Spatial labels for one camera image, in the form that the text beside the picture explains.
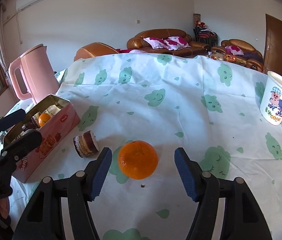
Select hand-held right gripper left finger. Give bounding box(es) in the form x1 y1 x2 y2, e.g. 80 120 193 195
12 147 113 240

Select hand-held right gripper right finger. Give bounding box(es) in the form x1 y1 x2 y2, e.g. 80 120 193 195
174 147 272 240

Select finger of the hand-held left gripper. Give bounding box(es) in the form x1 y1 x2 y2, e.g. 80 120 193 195
0 129 43 173
0 108 27 155

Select orange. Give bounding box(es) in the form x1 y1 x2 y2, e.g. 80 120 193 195
118 140 159 180
38 113 51 127

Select pink tin box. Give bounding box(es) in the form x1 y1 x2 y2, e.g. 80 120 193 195
3 94 81 183

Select printed leaflet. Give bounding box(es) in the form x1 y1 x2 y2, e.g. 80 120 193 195
42 104 64 117

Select pink electric kettle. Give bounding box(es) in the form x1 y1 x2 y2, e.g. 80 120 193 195
8 44 60 105

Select white green cloud tablecloth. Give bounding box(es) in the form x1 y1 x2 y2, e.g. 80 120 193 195
0 52 282 240

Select brown leather armchair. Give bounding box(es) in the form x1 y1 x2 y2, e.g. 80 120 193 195
211 39 264 73
73 42 120 62

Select white cartoon mug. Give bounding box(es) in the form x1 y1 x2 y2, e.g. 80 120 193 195
259 71 282 126

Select wooden coffee table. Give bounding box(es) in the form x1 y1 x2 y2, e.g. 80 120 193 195
201 51 246 65

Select brown leather sofa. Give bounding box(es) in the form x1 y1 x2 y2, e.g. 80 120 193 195
127 29 210 57

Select white magenta floral pillow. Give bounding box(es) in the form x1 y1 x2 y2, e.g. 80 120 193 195
165 36 191 50
224 45 244 55
143 37 171 49

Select stacked dark chairs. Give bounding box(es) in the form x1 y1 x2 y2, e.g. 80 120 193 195
193 26 218 46

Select tall decorative scroll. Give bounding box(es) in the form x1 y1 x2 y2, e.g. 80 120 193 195
193 14 203 28

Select brown wooden door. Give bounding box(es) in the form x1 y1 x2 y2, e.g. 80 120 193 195
264 14 282 78

